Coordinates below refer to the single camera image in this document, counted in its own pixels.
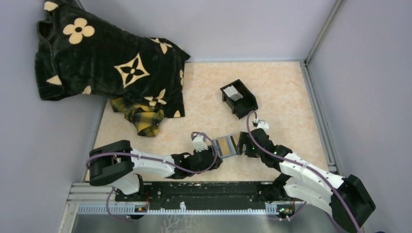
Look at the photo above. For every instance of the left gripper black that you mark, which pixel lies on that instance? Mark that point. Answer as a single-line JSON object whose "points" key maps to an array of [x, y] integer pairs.
{"points": [[218, 161]]}

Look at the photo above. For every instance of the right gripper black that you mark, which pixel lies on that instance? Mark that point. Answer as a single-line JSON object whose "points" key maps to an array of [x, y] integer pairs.
{"points": [[244, 139]]}

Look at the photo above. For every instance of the blue card holder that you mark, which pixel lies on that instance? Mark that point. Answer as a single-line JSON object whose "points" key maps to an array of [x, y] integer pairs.
{"points": [[239, 149]]}

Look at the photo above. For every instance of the black card box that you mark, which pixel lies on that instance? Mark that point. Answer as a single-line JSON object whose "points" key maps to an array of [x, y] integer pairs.
{"points": [[242, 107]]}

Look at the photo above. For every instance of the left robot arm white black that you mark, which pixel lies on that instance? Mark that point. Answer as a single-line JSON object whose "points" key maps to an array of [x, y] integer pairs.
{"points": [[120, 166]]}

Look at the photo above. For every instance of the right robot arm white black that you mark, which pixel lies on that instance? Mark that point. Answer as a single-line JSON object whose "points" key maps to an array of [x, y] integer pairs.
{"points": [[344, 198]]}

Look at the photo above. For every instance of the stack of white cards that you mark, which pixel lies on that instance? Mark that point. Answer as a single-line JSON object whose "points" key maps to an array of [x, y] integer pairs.
{"points": [[233, 93]]}

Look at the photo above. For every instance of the yellow black plaid cloth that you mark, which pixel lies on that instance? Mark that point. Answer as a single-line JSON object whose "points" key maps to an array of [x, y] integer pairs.
{"points": [[146, 119]]}

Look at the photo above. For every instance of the black floral plush blanket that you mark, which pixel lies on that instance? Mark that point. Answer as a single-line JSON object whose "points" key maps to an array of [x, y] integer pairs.
{"points": [[80, 53]]}

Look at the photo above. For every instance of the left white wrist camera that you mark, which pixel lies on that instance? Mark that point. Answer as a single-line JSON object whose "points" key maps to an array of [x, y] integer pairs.
{"points": [[199, 143]]}

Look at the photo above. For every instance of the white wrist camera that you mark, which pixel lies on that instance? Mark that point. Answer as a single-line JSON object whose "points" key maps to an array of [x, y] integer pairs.
{"points": [[199, 143], [261, 124]]}

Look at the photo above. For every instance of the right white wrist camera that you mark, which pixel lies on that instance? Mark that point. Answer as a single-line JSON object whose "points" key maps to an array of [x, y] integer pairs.
{"points": [[261, 124]]}

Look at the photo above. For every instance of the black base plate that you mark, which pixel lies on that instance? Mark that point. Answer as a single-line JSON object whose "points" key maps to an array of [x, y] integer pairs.
{"points": [[211, 196]]}

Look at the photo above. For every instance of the aluminium frame rail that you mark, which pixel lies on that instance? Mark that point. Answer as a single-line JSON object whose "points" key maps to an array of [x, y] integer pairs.
{"points": [[99, 200]]}

